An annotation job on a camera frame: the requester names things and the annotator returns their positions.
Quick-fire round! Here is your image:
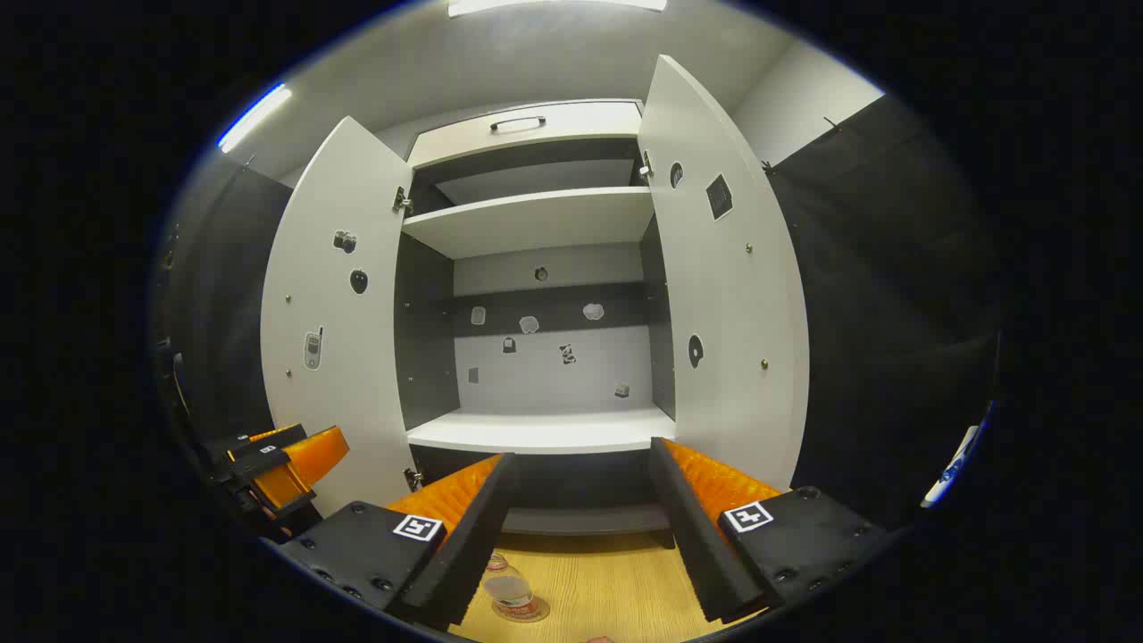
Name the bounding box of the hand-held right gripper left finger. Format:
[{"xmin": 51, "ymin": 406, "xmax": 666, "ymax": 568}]
[{"xmin": 279, "ymin": 452, "xmax": 518, "ymax": 628}]

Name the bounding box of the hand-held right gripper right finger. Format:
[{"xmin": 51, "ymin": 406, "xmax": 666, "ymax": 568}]
[{"xmin": 649, "ymin": 437, "xmax": 887, "ymax": 624}]

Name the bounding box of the clear water bottle red label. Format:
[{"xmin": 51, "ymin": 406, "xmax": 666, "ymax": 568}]
[{"xmin": 482, "ymin": 552, "xmax": 548, "ymax": 622}]

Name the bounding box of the white cabinet door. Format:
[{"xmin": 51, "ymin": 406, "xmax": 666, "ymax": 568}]
[
  {"xmin": 259, "ymin": 116, "xmax": 417, "ymax": 519},
  {"xmin": 636, "ymin": 54, "xmax": 811, "ymax": 492}
]

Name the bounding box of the round brown coaster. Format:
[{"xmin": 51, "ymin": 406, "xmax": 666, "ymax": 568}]
[{"xmin": 491, "ymin": 598, "xmax": 552, "ymax": 624}]

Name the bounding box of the black backdrop cloth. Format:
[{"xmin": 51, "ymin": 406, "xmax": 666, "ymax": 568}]
[
  {"xmin": 165, "ymin": 156, "xmax": 296, "ymax": 447},
  {"xmin": 766, "ymin": 94, "xmax": 1001, "ymax": 523}
]

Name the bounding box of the white and grey cabinet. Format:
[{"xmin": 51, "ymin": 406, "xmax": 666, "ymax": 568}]
[{"xmin": 393, "ymin": 98, "xmax": 680, "ymax": 550}]

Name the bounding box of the white cabinet shelf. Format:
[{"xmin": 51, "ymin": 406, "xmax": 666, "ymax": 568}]
[{"xmin": 402, "ymin": 186, "xmax": 655, "ymax": 260}]

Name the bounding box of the short ceiling light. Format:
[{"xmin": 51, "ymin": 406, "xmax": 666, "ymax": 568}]
[{"xmin": 217, "ymin": 83, "xmax": 293, "ymax": 154}]

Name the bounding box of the white cabinet drawer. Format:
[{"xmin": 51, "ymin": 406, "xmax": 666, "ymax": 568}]
[{"xmin": 408, "ymin": 100, "xmax": 644, "ymax": 169}]

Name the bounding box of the long ceiling light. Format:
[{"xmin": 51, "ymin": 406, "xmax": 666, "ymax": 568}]
[{"xmin": 446, "ymin": 0, "xmax": 668, "ymax": 19}]

